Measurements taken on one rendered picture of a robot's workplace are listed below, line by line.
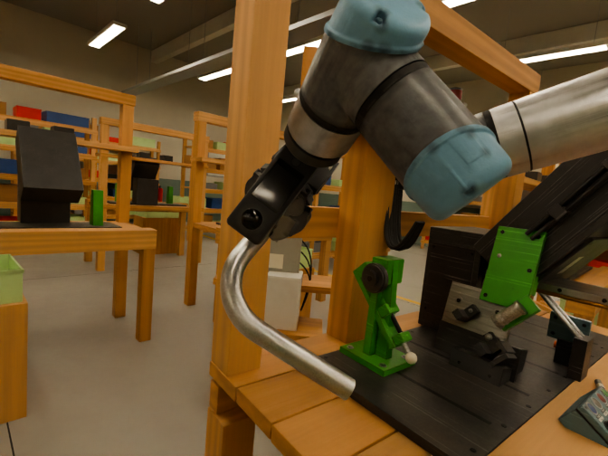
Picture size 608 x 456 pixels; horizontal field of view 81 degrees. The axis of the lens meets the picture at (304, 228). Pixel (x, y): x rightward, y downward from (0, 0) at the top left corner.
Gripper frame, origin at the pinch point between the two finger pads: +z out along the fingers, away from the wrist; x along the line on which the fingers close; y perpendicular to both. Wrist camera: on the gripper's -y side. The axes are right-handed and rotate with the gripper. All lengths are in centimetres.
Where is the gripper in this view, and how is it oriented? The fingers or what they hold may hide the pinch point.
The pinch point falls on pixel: (262, 230)
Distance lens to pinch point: 55.1
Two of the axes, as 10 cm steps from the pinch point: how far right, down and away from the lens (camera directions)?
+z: -3.4, 4.7, 8.2
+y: 5.0, -6.5, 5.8
